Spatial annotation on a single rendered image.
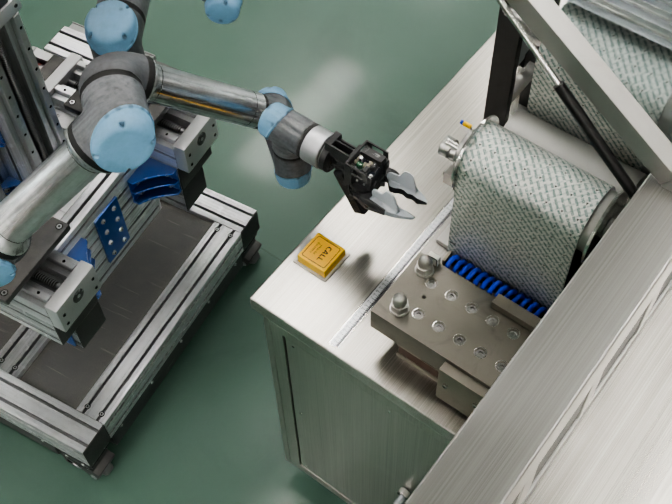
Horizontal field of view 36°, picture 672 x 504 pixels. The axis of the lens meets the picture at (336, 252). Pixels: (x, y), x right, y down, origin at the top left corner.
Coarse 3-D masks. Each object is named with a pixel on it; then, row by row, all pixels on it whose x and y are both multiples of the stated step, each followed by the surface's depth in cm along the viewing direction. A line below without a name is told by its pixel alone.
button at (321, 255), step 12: (312, 240) 212; (324, 240) 212; (300, 252) 211; (312, 252) 211; (324, 252) 210; (336, 252) 210; (312, 264) 209; (324, 264) 209; (336, 264) 211; (324, 276) 209
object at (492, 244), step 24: (456, 216) 188; (480, 216) 183; (456, 240) 194; (480, 240) 189; (504, 240) 184; (528, 240) 179; (480, 264) 195; (504, 264) 189; (528, 264) 184; (552, 264) 180; (528, 288) 190; (552, 288) 185
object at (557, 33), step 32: (512, 0) 121; (544, 0) 121; (544, 32) 122; (576, 32) 122; (544, 64) 124; (576, 64) 122; (608, 96) 123; (640, 128) 124; (608, 160) 128; (640, 160) 127
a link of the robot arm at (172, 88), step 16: (96, 64) 188; (112, 64) 188; (128, 64) 190; (144, 64) 195; (80, 80) 189; (144, 80) 194; (160, 80) 198; (176, 80) 200; (192, 80) 202; (208, 80) 206; (160, 96) 199; (176, 96) 200; (192, 96) 202; (208, 96) 204; (224, 96) 207; (240, 96) 209; (256, 96) 212; (272, 96) 217; (192, 112) 206; (208, 112) 206; (224, 112) 208; (240, 112) 210; (256, 112) 212; (256, 128) 216
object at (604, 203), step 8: (608, 192) 171; (616, 192) 172; (608, 200) 169; (600, 208) 169; (592, 216) 169; (600, 216) 168; (592, 224) 169; (584, 232) 170; (584, 240) 170; (576, 248) 174
